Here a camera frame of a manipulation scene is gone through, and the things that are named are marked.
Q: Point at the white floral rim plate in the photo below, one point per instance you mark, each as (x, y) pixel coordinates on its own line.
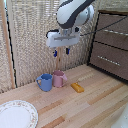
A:
(16, 115)

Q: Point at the dark brown drawer cabinet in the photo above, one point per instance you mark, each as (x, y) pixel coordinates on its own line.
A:
(91, 36)

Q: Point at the wooden screen frame post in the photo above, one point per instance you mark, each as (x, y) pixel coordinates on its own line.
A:
(7, 46)

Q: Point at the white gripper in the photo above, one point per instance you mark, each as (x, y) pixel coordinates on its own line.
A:
(63, 38)

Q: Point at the yellow orange block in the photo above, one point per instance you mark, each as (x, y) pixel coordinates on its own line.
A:
(77, 87)

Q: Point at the white black Franka robot arm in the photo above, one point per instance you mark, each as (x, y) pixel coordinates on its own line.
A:
(71, 12)

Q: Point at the blue mug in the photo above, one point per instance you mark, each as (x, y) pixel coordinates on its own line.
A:
(46, 83)

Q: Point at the white grey robot base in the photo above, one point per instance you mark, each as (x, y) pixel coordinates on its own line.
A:
(121, 122)

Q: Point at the woven bamboo screen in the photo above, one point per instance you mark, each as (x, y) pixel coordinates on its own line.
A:
(33, 36)

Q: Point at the pink mug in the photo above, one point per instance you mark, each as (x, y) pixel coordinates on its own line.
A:
(59, 80)

